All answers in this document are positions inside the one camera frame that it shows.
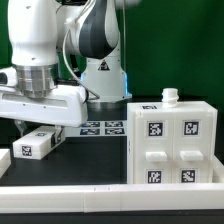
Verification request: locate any white door panel with tag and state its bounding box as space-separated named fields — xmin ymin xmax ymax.
xmin=141 ymin=113 xmax=173 ymax=184

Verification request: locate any white boundary rail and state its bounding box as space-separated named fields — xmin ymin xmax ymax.
xmin=213 ymin=157 xmax=224 ymax=183
xmin=0 ymin=149 xmax=11 ymax=178
xmin=0 ymin=183 xmax=224 ymax=213

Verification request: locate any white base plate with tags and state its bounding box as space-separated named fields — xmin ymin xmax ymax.
xmin=65 ymin=120 xmax=127 ymax=137

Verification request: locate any white right boundary rail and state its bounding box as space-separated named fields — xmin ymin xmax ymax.
xmin=213 ymin=157 xmax=224 ymax=183

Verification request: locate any white box with tags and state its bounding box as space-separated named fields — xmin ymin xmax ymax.
xmin=13 ymin=126 xmax=65 ymax=160

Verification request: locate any white front boundary rail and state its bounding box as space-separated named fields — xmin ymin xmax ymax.
xmin=0 ymin=183 xmax=224 ymax=213

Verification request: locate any white cabinet body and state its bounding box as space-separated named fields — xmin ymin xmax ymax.
xmin=126 ymin=87 xmax=219 ymax=185

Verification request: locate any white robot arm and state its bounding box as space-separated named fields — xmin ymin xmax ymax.
xmin=0 ymin=0 xmax=129 ymax=144

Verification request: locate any white left boundary rail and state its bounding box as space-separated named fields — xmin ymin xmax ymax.
xmin=0 ymin=149 xmax=11 ymax=178

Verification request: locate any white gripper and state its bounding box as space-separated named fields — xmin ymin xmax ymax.
xmin=0 ymin=67 xmax=88 ymax=145

